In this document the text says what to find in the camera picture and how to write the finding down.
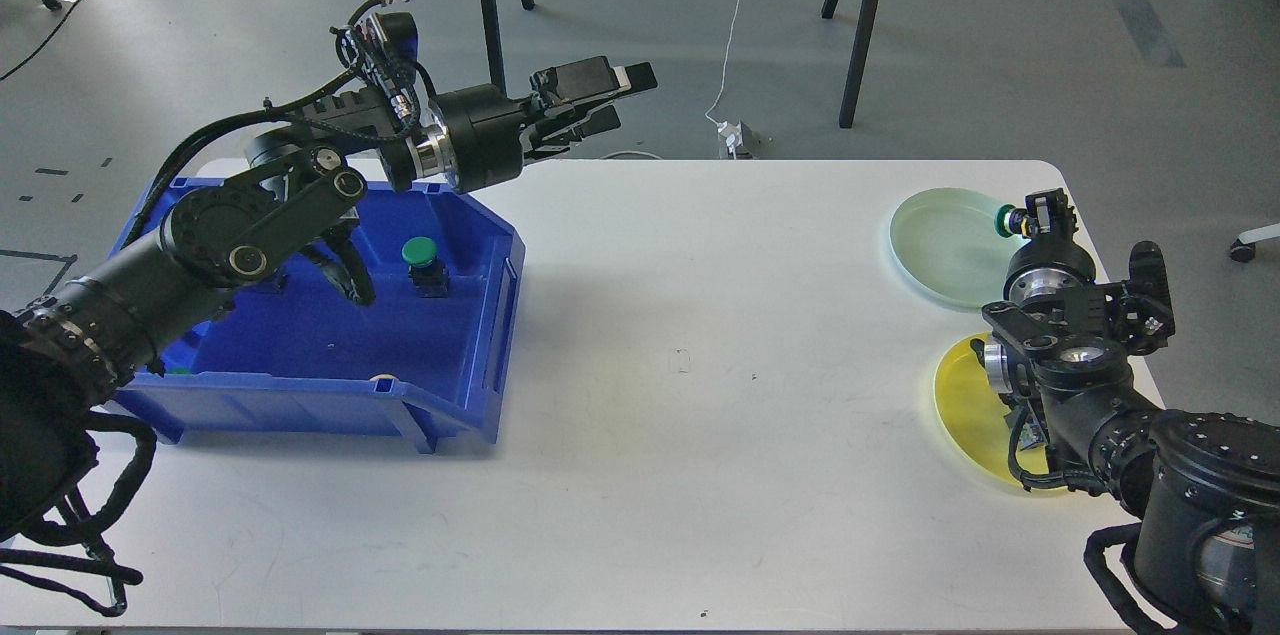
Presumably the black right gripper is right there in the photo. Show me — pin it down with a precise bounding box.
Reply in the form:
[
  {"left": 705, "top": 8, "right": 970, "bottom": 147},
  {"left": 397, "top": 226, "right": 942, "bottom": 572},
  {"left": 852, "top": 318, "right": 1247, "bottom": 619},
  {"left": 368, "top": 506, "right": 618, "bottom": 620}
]
[{"left": 1004, "top": 188, "right": 1097, "bottom": 301}]

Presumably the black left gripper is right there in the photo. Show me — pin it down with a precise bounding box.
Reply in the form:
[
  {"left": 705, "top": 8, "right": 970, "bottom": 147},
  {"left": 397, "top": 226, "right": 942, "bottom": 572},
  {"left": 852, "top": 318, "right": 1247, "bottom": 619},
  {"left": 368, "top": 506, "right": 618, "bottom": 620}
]
[{"left": 415, "top": 56, "right": 658, "bottom": 193}]

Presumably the green push button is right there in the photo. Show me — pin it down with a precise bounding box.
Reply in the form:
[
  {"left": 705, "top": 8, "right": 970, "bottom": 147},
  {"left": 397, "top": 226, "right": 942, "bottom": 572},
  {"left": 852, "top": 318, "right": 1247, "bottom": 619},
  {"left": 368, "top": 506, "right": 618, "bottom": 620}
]
[
  {"left": 995, "top": 205, "right": 1036, "bottom": 239},
  {"left": 401, "top": 237, "right": 451, "bottom": 298}
]

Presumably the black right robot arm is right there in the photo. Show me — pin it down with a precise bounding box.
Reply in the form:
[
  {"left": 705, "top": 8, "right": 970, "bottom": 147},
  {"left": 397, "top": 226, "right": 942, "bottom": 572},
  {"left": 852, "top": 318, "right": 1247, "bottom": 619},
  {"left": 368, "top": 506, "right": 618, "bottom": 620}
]
[{"left": 974, "top": 189, "right": 1279, "bottom": 634}]

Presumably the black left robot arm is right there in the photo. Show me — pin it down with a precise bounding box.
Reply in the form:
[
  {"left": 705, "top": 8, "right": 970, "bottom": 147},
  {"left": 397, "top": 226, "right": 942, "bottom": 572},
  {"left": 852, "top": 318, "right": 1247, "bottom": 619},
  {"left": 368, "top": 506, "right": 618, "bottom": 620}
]
[{"left": 3, "top": 0, "right": 657, "bottom": 617}]

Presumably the light green plate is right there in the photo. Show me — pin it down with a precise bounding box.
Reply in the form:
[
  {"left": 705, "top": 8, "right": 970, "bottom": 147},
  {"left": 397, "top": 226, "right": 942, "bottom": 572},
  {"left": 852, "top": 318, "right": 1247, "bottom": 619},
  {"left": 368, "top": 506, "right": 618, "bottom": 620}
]
[{"left": 890, "top": 187, "right": 1027, "bottom": 310}]

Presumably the yellow plate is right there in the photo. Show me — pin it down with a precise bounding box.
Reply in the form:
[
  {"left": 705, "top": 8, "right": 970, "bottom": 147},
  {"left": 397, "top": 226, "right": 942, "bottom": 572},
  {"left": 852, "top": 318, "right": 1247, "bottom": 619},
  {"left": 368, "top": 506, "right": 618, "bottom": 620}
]
[{"left": 932, "top": 334, "right": 1021, "bottom": 490}]

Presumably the white power adapter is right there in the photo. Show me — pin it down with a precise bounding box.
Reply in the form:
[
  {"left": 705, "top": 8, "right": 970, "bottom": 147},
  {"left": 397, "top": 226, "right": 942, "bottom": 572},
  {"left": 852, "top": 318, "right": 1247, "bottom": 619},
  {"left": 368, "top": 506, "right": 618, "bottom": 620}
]
[{"left": 716, "top": 122, "right": 759, "bottom": 160}]

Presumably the blue plastic bin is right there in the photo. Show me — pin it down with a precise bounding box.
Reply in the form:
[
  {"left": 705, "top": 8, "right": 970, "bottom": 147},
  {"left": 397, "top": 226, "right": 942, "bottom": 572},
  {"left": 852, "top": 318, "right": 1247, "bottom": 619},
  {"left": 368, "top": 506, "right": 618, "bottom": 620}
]
[{"left": 105, "top": 183, "right": 525, "bottom": 453}]

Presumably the white cable on floor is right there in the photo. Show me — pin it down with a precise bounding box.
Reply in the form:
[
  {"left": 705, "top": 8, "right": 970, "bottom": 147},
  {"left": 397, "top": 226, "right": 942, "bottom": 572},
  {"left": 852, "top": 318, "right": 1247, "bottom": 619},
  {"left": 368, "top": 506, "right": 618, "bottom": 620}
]
[{"left": 704, "top": 0, "right": 759, "bottom": 125}]

